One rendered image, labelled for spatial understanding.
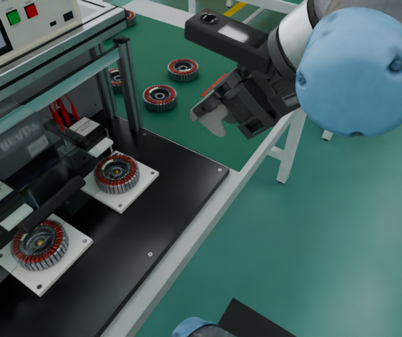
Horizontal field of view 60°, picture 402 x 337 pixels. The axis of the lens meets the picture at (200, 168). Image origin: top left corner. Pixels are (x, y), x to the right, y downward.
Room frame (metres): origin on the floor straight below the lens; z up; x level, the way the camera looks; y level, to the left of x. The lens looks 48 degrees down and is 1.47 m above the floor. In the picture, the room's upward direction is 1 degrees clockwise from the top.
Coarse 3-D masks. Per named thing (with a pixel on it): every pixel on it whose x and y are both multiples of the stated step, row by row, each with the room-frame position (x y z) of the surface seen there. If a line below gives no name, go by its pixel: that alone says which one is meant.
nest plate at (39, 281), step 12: (72, 228) 0.44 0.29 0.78; (72, 240) 0.40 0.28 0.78; (84, 240) 0.40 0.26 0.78; (72, 252) 0.37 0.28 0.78; (60, 264) 0.35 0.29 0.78; (24, 276) 0.32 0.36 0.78; (36, 276) 0.32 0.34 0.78; (48, 276) 0.32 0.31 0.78; (36, 288) 0.29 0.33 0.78; (48, 288) 0.30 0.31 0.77
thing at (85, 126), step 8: (64, 120) 0.68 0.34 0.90; (72, 120) 0.68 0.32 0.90; (80, 120) 0.65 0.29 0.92; (88, 120) 0.65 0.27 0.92; (72, 128) 0.62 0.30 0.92; (80, 128) 0.62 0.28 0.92; (88, 128) 0.62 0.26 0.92; (96, 128) 0.62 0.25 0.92; (88, 136) 0.60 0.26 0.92; (96, 136) 0.61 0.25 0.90; (104, 136) 0.63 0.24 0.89; (96, 144) 0.61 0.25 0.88; (104, 144) 0.61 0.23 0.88
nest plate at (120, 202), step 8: (120, 152) 0.68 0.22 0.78; (144, 168) 0.62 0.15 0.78; (152, 168) 0.62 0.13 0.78; (144, 176) 0.60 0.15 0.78; (152, 176) 0.60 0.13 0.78; (136, 184) 0.57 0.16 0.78; (144, 184) 0.57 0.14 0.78; (128, 192) 0.54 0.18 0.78; (136, 192) 0.54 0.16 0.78; (104, 200) 0.52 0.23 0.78; (112, 200) 0.52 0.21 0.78; (120, 200) 0.52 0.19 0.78; (128, 200) 0.52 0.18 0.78; (112, 208) 0.50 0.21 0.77; (120, 208) 0.49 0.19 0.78
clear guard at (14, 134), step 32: (0, 128) 0.45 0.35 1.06; (32, 128) 0.46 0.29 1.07; (64, 128) 0.46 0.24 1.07; (0, 160) 0.38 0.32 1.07; (32, 160) 0.38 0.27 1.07; (64, 160) 0.38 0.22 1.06; (96, 160) 0.41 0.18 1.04; (0, 192) 0.32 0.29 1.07; (32, 192) 0.32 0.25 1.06; (96, 192) 0.36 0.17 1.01; (0, 224) 0.27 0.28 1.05; (0, 256) 0.23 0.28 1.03
